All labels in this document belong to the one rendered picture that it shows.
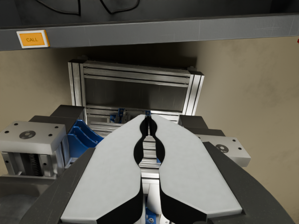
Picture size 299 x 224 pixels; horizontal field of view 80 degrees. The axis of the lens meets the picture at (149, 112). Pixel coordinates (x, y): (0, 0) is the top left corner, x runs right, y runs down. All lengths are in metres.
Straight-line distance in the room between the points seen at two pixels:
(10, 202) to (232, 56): 1.43
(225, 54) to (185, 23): 1.10
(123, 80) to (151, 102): 0.25
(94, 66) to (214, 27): 0.88
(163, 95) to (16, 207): 0.96
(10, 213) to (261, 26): 0.66
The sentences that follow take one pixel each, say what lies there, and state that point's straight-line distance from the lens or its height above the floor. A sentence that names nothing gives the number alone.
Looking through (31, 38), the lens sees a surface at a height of 0.96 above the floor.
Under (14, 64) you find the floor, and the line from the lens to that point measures 1.67.
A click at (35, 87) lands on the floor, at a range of 1.66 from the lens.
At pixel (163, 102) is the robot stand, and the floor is 0.21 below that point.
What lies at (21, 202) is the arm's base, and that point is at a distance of 0.55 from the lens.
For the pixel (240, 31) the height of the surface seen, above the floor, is 0.95.
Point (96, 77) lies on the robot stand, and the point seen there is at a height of 0.23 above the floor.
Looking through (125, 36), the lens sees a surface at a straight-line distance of 0.39.
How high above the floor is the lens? 1.34
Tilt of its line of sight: 62 degrees down
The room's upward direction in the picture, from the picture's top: 177 degrees clockwise
